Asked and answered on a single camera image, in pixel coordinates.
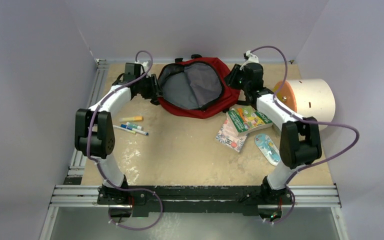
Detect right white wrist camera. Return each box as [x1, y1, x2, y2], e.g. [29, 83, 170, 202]
[240, 50, 259, 70]

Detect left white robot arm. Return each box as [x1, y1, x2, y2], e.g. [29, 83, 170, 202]
[74, 61, 156, 205]

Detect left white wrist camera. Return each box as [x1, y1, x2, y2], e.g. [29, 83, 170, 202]
[134, 60, 153, 76]

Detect white cylinder with coloured disc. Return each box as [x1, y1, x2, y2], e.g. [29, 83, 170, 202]
[273, 78, 336, 122]

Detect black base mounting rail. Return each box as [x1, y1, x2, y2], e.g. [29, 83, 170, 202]
[97, 185, 293, 217]

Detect light blue pencil case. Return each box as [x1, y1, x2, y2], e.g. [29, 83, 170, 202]
[254, 133, 281, 166]

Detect floral cover book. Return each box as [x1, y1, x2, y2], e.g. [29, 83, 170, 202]
[215, 118, 248, 153]

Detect aluminium frame rails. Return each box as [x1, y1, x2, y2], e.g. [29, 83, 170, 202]
[39, 58, 349, 240]

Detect green treehouse paperback book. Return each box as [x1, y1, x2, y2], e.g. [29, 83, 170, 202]
[226, 106, 273, 137]

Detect red backpack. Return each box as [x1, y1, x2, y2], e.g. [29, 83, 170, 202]
[157, 57, 241, 119]

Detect thin yellow-green pen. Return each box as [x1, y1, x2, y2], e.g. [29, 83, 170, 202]
[113, 125, 136, 135]

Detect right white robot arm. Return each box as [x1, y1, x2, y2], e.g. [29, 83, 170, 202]
[224, 63, 322, 204]

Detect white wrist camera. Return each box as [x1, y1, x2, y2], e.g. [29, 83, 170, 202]
[240, 50, 259, 70]
[134, 60, 153, 76]

